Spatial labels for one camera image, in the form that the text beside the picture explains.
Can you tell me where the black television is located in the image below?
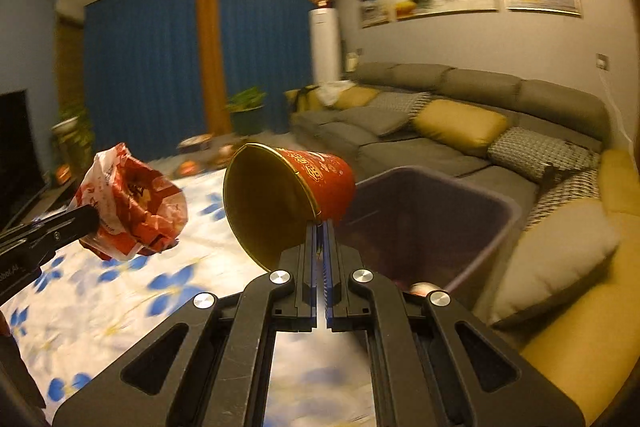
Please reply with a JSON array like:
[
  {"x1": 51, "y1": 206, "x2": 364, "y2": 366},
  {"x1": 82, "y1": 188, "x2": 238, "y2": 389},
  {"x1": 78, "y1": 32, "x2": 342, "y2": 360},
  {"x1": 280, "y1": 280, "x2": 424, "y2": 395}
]
[{"x1": 0, "y1": 90, "x2": 46, "y2": 230}]

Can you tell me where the plant on wooden stand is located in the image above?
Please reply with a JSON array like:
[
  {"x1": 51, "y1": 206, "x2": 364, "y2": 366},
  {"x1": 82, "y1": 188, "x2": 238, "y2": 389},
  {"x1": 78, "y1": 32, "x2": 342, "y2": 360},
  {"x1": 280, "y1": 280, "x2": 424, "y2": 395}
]
[{"x1": 51, "y1": 105, "x2": 96, "y2": 181}]

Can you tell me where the beige cushion near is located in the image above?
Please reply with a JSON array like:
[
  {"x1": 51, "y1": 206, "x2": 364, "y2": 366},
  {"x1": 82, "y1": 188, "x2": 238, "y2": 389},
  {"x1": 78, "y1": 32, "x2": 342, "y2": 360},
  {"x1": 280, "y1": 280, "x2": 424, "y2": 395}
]
[{"x1": 488, "y1": 198, "x2": 620, "y2": 329}]

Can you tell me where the grey trash bin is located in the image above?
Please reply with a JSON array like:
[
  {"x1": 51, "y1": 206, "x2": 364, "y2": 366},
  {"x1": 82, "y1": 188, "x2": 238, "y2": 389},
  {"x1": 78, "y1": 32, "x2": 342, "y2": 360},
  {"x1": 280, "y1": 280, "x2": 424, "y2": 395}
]
[{"x1": 335, "y1": 167, "x2": 521, "y2": 310}]

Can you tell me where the floral blue white tablecloth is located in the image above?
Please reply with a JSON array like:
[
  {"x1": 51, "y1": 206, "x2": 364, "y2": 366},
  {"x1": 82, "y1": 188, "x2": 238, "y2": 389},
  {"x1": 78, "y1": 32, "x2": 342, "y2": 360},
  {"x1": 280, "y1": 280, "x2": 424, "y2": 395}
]
[{"x1": 1, "y1": 171, "x2": 375, "y2": 426}]

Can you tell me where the yellow cushion middle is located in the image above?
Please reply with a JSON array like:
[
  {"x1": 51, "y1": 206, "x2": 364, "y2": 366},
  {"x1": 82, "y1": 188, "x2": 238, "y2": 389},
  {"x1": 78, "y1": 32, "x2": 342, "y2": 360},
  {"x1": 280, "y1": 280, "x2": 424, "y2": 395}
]
[{"x1": 413, "y1": 98, "x2": 510, "y2": 157}]

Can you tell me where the yellow cushion far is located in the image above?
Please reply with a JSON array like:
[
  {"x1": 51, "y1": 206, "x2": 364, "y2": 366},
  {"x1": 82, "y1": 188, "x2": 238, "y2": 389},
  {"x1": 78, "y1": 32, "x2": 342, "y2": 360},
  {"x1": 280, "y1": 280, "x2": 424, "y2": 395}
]
[{"x1": 332, "y1": 86, "x2": 381, "y2": 110}]

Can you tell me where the patterned cushion near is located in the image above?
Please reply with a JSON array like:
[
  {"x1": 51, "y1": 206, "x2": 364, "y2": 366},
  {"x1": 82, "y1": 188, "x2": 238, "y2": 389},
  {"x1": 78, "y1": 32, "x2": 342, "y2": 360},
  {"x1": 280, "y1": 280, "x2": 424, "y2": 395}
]
[{"x1": 487, "y1": 127, "x2": 600, "y2": 182}]

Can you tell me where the yellow cushion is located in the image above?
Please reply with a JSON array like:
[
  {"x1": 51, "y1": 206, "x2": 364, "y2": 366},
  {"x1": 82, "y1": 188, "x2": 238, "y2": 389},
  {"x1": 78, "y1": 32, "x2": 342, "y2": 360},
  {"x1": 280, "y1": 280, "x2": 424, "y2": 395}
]
[
  {"x1": 332, "y1": 86, "x2": 381, "y2": 110},
  {"x1": 413, "y1": 98, "x2": 510, "y2": 157}
]

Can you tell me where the patterned cushion far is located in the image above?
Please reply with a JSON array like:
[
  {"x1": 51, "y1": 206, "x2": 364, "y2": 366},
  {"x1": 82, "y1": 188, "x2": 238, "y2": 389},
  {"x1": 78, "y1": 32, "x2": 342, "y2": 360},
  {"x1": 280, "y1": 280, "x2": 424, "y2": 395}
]
[{"x1": 368, "y1": 91, "x2": 432, "y2": 118}]

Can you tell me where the potted green floor plant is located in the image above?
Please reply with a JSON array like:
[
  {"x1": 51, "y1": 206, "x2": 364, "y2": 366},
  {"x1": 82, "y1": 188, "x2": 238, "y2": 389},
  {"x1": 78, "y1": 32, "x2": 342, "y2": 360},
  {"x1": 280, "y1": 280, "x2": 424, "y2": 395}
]
[{"x1": 227, "y1": 87, "x2": 266, "y2": 135}]

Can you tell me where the orange curtain strip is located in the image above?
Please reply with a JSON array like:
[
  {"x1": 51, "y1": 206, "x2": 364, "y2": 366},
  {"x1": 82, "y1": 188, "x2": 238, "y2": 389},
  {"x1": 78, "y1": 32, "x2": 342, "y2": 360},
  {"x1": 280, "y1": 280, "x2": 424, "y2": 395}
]
[{"x1": 195, "y1": 0, "x2": 231, "y2": 136}]

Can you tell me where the red snack bag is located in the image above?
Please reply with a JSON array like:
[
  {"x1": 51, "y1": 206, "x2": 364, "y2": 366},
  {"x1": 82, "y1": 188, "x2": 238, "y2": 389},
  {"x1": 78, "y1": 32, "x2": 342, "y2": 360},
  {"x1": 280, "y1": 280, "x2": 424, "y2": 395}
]
[{"x1": 70, "y1": 143, "x2": 189, "y2": 262}]

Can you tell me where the blue curtain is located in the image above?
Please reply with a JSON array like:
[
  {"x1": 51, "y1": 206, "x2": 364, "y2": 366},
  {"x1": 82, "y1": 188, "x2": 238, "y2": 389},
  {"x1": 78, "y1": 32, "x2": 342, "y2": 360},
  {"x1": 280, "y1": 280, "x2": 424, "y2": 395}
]
[{"x1": 84, "y1": 0, "x2": 312, "y2": 160}]

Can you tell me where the red gold paper cup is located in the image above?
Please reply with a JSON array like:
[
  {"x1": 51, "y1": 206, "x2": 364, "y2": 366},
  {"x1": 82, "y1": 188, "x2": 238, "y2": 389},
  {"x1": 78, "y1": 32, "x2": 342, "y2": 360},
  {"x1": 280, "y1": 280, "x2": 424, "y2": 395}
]
[{"x1": 222, "y1": 142, "x2": 356, "y2": 271}]

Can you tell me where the white cloth on sofa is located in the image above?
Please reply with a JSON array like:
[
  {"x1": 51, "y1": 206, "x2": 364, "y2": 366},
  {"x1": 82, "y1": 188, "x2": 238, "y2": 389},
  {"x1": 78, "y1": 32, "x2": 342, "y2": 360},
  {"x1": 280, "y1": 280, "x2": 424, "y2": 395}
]
[{"x1": 314, "y1": 80, "x2": 355, "y2": 107}]

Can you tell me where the grey cushion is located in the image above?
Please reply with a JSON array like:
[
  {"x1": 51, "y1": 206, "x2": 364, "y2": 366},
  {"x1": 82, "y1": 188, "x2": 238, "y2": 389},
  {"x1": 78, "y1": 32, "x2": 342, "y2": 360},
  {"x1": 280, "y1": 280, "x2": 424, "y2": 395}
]
[{"x1": 337, "y1": 106, "x2": 409, "y2": 138}]

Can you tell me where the box on coffee table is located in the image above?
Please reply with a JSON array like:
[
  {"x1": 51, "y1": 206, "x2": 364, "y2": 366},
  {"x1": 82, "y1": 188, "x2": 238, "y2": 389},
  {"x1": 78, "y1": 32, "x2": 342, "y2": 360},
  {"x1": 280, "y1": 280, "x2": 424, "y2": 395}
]
[{"x1": 177, "y1": 133, "x2": 213, "y2": 154}]

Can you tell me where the patterned cushion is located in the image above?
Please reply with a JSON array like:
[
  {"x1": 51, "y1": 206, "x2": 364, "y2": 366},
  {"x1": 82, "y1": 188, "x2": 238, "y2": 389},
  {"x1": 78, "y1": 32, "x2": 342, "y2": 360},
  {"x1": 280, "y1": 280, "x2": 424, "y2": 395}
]
[
  {"x1": 487, "y1": 127, "x2": 600, "y2": 182},
  {"x1": 368, "y1": 91, "x2": 432, "y2": 118}
]

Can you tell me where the white standing air conditioner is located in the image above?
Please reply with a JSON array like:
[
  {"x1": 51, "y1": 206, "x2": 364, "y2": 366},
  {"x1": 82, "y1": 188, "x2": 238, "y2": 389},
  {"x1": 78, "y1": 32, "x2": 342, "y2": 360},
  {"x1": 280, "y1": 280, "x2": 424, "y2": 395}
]
[{"x1": 309, "y1": 8, "x2": 342, "y2": 86}]

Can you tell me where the grey sectional sofa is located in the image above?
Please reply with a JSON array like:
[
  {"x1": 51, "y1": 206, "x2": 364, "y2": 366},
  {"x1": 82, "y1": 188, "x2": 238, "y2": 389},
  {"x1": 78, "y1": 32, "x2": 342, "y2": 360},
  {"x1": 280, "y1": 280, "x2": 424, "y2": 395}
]
[{"x1": 285, "y1": 63, "x2": 610, "y2": 225}]

